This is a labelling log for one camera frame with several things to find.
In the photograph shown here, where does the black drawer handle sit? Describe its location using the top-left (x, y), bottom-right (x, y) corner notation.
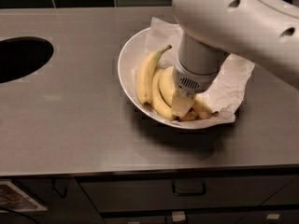
top-left (171, 180), bottom-right (206, 197)

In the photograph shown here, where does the dark round sink opening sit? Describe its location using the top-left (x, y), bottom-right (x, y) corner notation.
top-left (0, 36), bottom-right (54, 83)

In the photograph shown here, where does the white label tag centre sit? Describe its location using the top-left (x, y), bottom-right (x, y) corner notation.
top-left (171, 211), bottom-right (186, 224)

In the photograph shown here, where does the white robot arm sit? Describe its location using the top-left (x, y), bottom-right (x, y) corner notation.
top-left (172, 0), bottom-right (299, 114)

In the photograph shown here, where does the white ceramic bowl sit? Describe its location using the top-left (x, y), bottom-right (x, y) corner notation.
top-left (117, 26), bottom-right (239, 130)

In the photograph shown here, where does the grey cabinet door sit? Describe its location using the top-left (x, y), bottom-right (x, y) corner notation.
top-left (15, 178), bottom-right (103, 224)

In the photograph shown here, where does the framed picture lower left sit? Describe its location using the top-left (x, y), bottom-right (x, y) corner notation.
top-left (0, 180), bottom-right (47, 213)

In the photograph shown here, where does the grey drawer front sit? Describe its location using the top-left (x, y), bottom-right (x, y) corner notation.
top-left (81, 175), bottom-right (293, 213)

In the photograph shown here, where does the black cabinet door handle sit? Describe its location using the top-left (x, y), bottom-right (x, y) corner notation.
top-left (51, 179), bottom-right (68, 199)

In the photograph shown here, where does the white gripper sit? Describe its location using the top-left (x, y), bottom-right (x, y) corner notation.
top-left (170, 53), bottom-right (221, 119)

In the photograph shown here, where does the white label tag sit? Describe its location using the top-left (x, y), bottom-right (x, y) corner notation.
top-left (266, 214), bottom-right (280, 220)
top-left (171, 211), bottom-right (186, 224)

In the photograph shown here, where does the white label tag right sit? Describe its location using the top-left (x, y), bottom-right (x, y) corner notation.
top-left (266, 214), bottom-right (280, 220)

